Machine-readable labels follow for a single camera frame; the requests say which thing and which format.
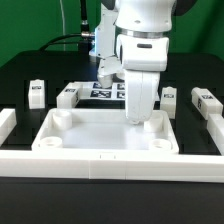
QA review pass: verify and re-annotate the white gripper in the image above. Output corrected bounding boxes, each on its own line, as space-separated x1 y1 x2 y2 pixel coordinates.
97 57 124 88

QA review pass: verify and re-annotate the white desk tabletop tray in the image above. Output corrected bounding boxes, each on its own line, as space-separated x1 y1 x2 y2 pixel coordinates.
32 108 179 154

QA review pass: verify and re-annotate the white fiducial marker sheet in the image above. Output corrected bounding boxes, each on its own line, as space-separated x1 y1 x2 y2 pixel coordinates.
80 81 125 101

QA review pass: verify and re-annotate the white U-shaped obstacle fence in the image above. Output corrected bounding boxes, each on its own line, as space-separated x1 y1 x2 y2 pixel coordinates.
0 108 224 184

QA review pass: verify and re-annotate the black cable with connector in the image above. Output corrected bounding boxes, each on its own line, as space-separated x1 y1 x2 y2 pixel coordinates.
39 0 98 52

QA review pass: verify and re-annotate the thin white cable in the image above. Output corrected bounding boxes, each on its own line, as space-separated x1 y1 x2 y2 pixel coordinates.
59 0 66 52

